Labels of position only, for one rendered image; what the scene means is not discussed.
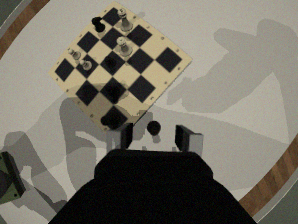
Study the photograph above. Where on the white chess king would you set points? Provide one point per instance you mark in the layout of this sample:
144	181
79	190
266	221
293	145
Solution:
125	25

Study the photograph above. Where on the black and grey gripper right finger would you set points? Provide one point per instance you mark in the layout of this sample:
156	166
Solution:
188	141

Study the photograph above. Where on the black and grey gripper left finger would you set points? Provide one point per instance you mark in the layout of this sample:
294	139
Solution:
119	138

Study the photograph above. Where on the black and cream chessboard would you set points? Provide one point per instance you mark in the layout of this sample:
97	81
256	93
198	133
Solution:
141	77

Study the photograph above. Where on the white pawn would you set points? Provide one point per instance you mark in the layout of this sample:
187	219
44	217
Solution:
87	64
76	54

